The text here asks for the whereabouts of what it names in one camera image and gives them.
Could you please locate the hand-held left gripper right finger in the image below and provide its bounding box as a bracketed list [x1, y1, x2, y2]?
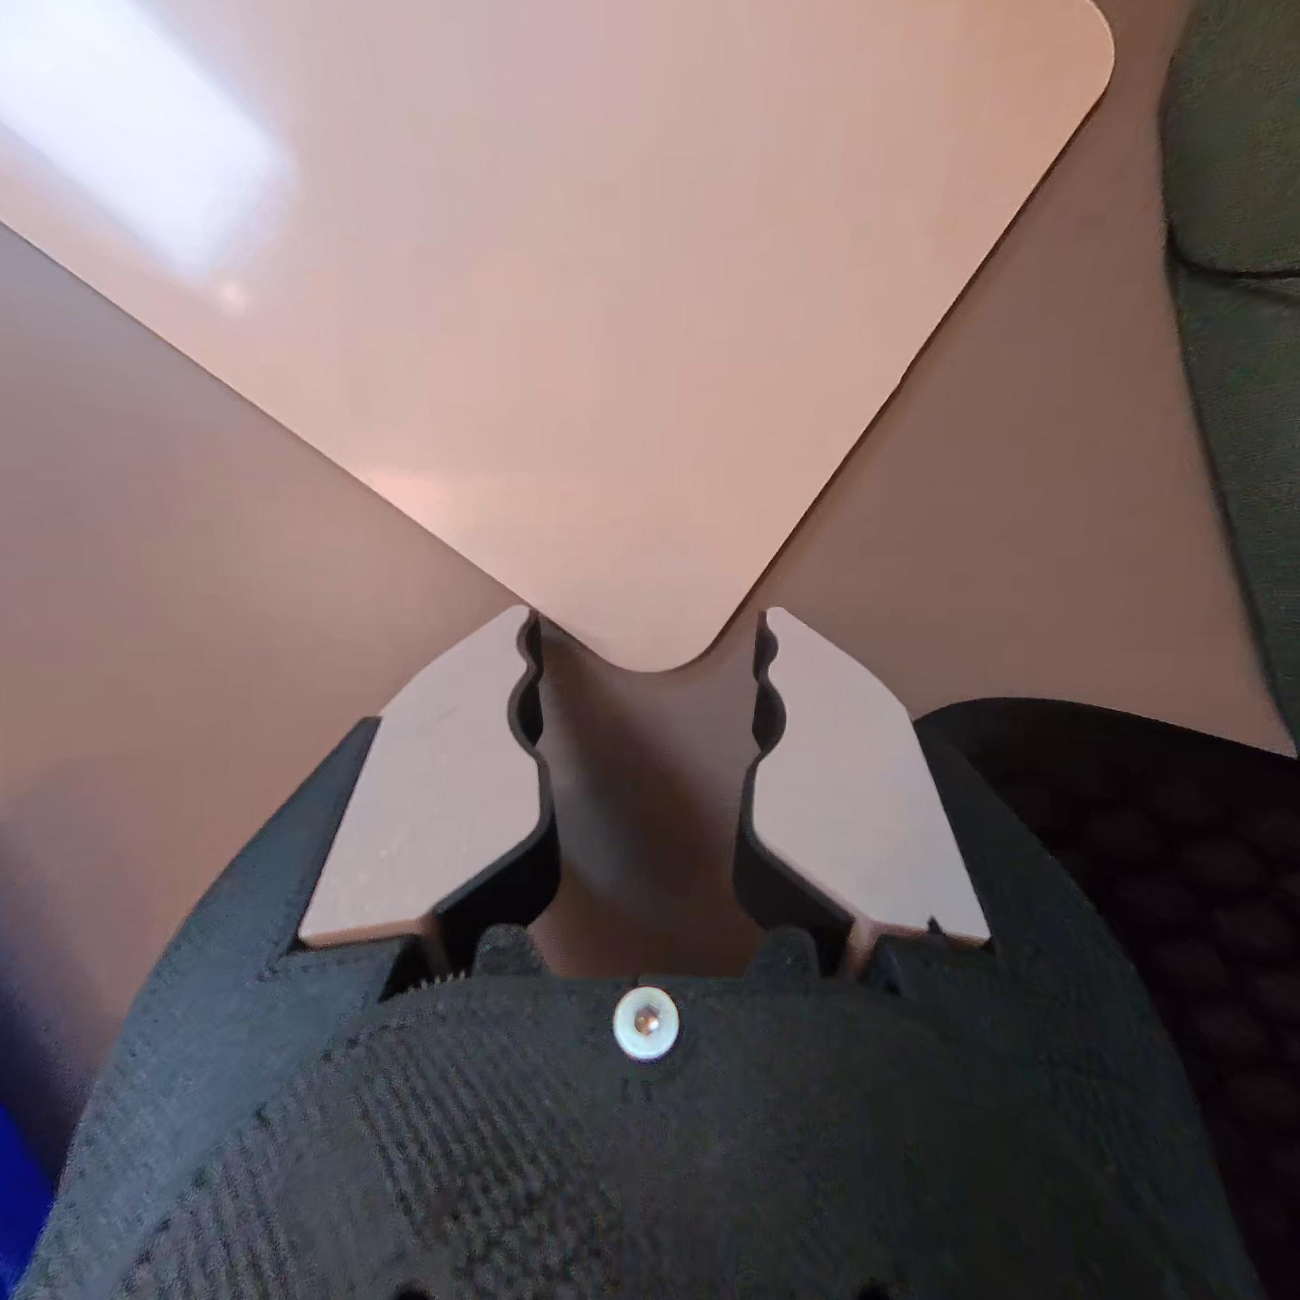
[730, 604, 995, 988]

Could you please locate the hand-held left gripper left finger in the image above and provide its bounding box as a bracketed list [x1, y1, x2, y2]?
[297, 604, 562, 988]

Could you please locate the white whiteboard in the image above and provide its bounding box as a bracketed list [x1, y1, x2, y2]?
[0, 0, 1122, 676]

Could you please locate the blue plastic bin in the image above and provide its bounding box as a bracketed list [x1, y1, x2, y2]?
[0, 1108, 58, 1300]

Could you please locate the black textured wrist pad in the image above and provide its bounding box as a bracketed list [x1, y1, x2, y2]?
[911, 698, 1300, 1300]

